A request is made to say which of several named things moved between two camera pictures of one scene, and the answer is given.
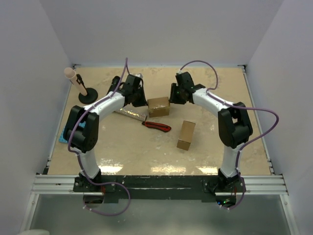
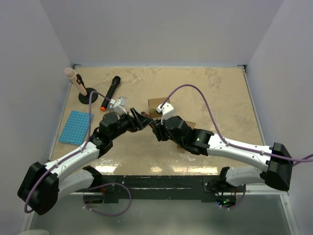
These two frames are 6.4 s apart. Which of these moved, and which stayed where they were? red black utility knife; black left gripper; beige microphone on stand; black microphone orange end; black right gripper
Moved: black right gripper; red black utility knife; black left gripper
Stayed: beige microphone on stand; black microphone orange end
